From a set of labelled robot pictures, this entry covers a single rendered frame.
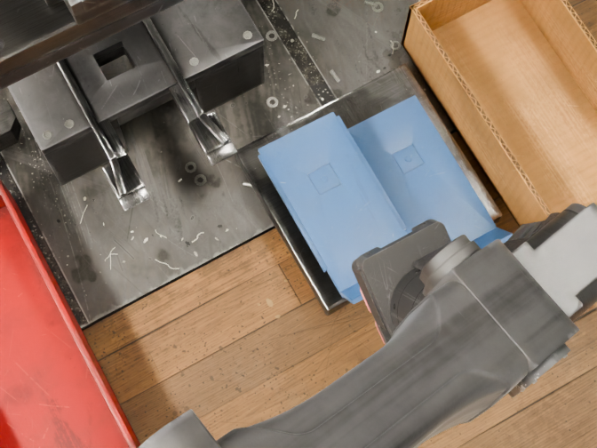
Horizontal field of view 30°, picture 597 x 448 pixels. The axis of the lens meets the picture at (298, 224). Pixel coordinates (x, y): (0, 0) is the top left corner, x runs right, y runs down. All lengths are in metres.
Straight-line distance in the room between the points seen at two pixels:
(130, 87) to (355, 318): 0.26
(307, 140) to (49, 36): 0.25
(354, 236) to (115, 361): 0.22
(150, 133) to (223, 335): 0.19
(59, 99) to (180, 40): 0.11
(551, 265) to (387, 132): 0.32
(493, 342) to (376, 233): 0.32
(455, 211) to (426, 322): 0.39
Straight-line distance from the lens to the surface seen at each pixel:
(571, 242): 0.68
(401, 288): 0.75
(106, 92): 0.91
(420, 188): 0.94
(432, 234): 0.77
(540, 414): 0.94
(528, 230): 0.78
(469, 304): 0.58
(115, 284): 0.95
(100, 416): 0.92
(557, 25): 1.01
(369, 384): 0.52
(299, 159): 0.90
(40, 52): 0.77
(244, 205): 0.96
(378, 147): 0.95
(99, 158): 0.96
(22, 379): 0.94
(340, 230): 0.88
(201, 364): 0.92
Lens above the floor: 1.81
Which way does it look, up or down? 73 degrees down
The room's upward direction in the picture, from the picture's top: 3 degrees clockwise
